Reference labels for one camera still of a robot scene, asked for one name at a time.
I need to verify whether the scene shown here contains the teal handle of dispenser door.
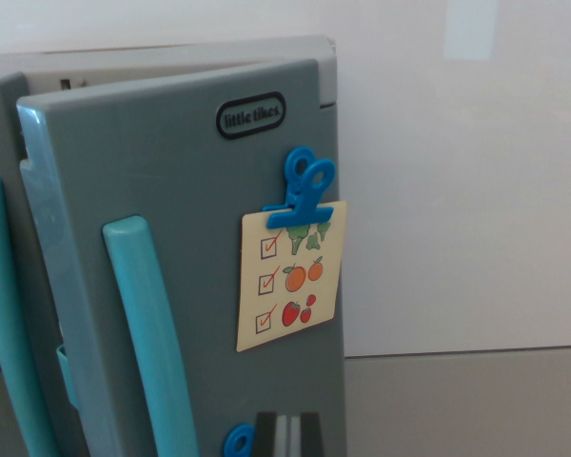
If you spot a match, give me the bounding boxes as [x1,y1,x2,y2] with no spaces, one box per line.
[0,174,61,457]

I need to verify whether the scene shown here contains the grey fridge door with dispenser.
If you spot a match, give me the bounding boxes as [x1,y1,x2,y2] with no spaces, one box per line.
[0,70,88,457]

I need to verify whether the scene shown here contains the blue clip without card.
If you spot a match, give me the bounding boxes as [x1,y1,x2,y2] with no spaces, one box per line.
[222,423,257,457]

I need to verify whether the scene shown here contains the white grey toy fridge body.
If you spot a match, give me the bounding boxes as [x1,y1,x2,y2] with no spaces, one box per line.
[0,33,339,163]

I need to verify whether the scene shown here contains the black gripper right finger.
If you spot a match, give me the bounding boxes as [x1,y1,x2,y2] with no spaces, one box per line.
[287,411,328,457]

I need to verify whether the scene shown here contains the blue clip holding card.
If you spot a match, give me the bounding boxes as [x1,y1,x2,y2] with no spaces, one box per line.
[261,146,337,230]

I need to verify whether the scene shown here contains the teal handle of logo door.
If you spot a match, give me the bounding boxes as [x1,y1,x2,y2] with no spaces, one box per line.
[102,214,215,457]

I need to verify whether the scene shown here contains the cream grocery checklist card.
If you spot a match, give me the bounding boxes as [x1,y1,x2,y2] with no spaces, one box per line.
[235,199,348,354]

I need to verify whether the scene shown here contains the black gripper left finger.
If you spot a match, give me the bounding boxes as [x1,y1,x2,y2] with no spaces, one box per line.
[252,411,289,457]

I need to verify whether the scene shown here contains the grey fridge door with logo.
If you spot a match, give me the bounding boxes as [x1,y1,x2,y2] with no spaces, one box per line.
[16,57,348,457]

